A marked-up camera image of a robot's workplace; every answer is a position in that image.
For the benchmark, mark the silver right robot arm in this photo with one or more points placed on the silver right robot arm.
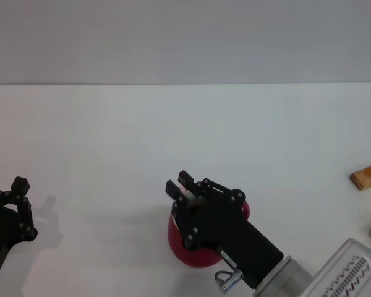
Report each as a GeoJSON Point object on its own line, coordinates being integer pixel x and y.
{"type": "Point", "coordinates": [284, 278]}

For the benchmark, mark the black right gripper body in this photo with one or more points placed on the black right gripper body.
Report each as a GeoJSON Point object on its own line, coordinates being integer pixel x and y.
{"type": "Point", "coordinates": [232, 235]}

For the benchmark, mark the white vented camera box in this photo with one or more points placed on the white vented camera box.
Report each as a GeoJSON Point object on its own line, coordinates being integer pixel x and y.
{"type": "Point", "coordinates": [349, 266]}

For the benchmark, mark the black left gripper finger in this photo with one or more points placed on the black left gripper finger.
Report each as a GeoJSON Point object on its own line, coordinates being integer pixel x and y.
{"type": "Point", "coordinates": [1, 195]}
{"type": "Point", "coordinates": [26, 212]}

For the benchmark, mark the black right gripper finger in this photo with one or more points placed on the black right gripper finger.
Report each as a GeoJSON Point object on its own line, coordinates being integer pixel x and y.
{"type": "Point", "coordinates": [187, 179]}
{"type": "Point", "coordinates": [173, 190]}

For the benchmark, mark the wooden block with orange stain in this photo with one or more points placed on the wooden block with orange stain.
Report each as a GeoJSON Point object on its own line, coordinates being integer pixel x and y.
{"type": "Point", "coordinates": [366, 178]}

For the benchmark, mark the red ceramic mug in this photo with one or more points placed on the red ceramic mug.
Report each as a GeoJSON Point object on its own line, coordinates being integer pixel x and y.
{"type": "Point", "coordinates": [201, 256]}

